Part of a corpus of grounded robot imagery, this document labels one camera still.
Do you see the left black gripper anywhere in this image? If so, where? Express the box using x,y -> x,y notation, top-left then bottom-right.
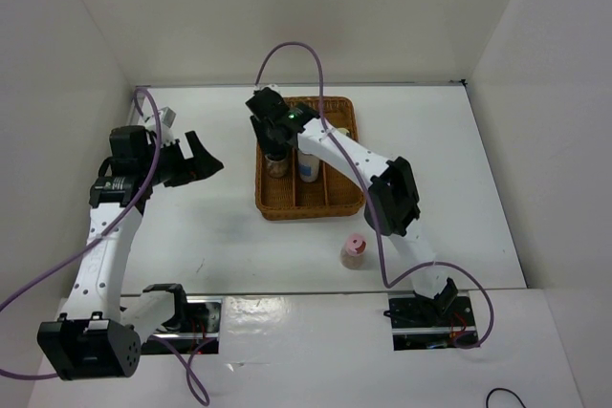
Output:
141,130 -> 223,187

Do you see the black-lid spice bottle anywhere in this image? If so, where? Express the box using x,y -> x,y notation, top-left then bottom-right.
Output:
264,153 -> 290,179

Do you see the silver-lid blue-label bottle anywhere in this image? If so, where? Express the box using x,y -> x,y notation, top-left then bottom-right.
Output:
297,150 -> 320,183

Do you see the pink-lid spice bottle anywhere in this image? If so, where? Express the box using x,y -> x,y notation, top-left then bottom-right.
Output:
340,233 -> 367,269

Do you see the yellow-lid spice bottle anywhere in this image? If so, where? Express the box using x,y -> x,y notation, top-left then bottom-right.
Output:
336,127 -> 352,139

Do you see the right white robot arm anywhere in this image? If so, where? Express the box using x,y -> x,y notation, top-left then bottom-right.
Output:
246,87 -> 456,325

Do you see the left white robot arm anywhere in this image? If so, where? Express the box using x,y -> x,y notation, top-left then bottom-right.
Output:
37,125 -> 223,380

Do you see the brown wicker divided tray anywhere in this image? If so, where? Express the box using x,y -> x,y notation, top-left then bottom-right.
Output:
254,97 -> 365,221

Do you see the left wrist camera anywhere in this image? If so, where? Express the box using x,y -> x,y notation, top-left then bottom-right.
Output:
142,107 -> 176,146

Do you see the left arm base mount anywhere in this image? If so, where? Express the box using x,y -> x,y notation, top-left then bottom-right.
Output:
154,295 -> 223,356

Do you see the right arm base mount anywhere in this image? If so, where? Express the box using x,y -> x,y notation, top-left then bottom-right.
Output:
382,278 -> 479,352

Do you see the thin black cable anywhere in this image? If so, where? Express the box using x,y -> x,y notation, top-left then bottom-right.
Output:
486,386 -> 527,408

